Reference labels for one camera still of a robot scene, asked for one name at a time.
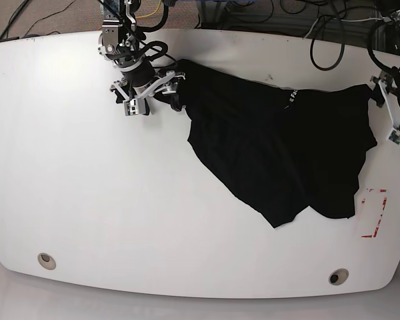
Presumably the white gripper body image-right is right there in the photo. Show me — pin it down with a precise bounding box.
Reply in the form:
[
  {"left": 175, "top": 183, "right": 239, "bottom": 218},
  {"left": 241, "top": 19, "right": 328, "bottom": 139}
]
[{"left": 371, "top": 71, "right": 400, "bottom": 140}]

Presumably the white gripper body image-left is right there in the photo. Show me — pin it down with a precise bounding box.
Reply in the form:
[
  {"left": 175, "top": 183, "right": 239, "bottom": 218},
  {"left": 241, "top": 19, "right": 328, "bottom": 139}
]
[{"left": 109, "top": 69, "right": 185, "bottom": 115}]

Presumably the black t-shirt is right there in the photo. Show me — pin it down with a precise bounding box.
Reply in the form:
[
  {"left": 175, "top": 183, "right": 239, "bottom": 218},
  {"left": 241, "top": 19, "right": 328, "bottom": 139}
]
[{"left": 178, "top": 59, "right": 377, "bottom": 228}]

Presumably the red tape rectangle marking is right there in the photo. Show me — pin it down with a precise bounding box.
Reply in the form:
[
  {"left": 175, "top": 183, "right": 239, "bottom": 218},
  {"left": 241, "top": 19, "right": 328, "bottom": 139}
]
[{"left": 358, "top": 189, "right": 388, "bottom": 239}]

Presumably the wrist camera board image-right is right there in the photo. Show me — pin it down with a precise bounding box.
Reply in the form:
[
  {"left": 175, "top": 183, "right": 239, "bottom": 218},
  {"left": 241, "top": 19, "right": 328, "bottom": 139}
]
[{"left": 387, "top": 129, "right": 400, "bottom": 145}]

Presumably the wrist camera board image-left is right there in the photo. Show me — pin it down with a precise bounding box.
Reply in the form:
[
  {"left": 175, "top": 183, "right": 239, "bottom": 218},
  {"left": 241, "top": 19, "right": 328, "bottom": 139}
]
[{"left": 123, "top": 99, "right": 141, "bottom": 116}]

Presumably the yellow cable on floor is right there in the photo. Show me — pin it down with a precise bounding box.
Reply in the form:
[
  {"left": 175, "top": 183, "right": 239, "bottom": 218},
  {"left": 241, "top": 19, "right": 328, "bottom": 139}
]
[{"left": 136, "top": 0, "right": 163, "bottom": 19}]

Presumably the white cable on floor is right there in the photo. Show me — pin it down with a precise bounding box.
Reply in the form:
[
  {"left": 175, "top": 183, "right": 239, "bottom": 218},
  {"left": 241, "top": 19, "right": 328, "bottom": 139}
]
[{"left": 303, "top": 16, "right": 384, "bottom": 39}]

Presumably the black cable on floor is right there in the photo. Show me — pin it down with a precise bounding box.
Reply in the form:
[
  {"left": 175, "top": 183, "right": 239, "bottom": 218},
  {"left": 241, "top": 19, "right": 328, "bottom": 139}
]
[{"left": 21, "top": 0, "right": 77, "bottom": 37}]

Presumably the right table cable grommet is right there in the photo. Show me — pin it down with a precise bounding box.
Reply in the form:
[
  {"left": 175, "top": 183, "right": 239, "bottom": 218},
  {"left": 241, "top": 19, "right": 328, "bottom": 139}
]
[{"left": 329, "top": 269, "right": 349, "bottom": 286}]

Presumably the table cable grommet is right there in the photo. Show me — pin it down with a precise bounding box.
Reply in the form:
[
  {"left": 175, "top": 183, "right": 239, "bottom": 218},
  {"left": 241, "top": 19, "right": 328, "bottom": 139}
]
[
  {"left": 37, "top": 253, "right": 57, "bottom": 271},
  {"left": 329, "top": 269, "right": 349, "bottom": 286}
]

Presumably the left table cable grommet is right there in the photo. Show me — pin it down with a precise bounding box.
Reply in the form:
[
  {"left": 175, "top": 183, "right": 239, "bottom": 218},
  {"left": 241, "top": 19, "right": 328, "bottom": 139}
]
[{"left": 37, "top": 253, "right": 57, "bottom": 271}]

